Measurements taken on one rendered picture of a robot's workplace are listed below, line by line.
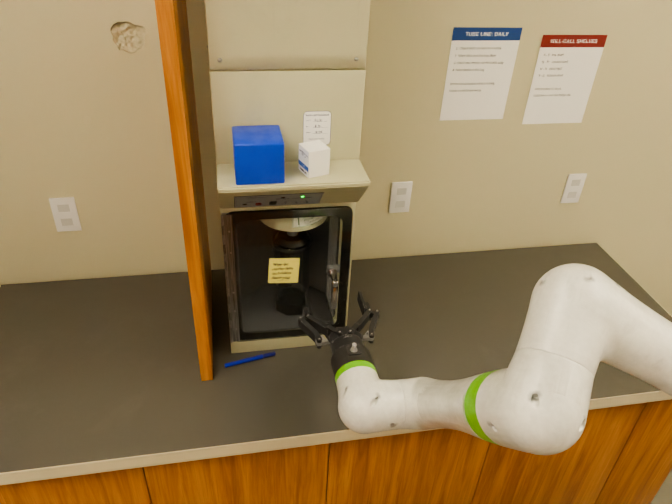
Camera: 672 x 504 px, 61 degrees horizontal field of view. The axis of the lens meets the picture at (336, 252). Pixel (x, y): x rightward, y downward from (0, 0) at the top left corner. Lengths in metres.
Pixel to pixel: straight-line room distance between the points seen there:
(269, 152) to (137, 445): 0.74
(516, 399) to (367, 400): 0.42
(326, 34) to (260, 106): 0.20
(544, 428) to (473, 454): 0.91
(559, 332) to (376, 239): 1.21
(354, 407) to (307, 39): 0.73
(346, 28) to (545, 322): 0.70
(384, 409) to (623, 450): 1.01
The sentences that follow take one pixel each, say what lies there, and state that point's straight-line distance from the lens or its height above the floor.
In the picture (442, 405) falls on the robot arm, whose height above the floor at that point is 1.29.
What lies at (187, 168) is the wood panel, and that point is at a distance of 1.20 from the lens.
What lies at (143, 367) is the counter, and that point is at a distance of 1.62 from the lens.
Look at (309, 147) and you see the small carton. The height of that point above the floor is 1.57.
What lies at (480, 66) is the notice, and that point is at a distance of 1.83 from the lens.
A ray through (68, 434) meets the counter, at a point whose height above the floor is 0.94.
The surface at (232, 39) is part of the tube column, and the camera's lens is 1.20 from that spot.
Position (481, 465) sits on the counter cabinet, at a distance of 1.78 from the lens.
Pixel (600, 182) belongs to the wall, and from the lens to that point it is 2.24.
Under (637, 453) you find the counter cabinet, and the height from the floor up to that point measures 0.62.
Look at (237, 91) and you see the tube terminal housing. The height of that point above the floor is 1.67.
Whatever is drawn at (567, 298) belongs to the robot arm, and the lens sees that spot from 0.87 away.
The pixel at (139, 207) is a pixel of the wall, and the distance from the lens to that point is 1.85.
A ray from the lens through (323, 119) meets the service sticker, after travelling 1.27.
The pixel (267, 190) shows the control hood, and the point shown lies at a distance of 1.20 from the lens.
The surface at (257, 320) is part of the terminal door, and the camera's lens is 1.53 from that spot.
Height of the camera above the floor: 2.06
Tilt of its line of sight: 34 degrees down
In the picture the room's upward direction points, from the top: 3 degrees clockwise
